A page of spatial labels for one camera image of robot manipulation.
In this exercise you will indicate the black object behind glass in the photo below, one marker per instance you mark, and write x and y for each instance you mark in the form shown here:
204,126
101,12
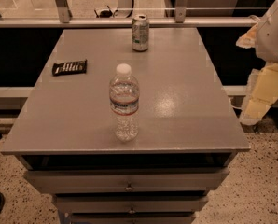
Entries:
105,12

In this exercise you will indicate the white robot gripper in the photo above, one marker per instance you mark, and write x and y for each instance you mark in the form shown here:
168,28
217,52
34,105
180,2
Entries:
273,39

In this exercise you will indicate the dark snack bar wrapper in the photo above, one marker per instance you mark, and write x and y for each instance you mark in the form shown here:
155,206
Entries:
69,68

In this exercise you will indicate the clear plastic water bottle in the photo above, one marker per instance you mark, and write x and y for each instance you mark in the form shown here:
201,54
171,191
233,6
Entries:
124,93

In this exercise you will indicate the grey drawer cabinet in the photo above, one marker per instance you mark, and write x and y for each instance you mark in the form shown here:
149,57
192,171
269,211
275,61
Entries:
139,138

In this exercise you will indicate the green 7up soda can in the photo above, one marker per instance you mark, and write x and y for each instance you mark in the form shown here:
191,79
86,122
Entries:
140,32

